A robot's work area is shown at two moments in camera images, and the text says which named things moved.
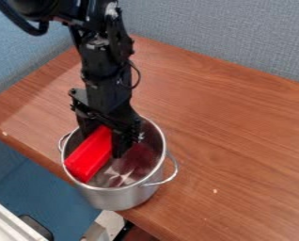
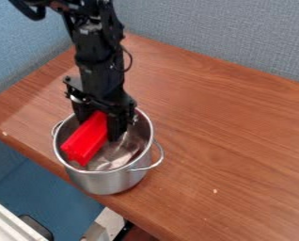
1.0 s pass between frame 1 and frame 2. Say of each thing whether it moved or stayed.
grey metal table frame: stayed
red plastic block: moved
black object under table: stayed
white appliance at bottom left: stayed
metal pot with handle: moved
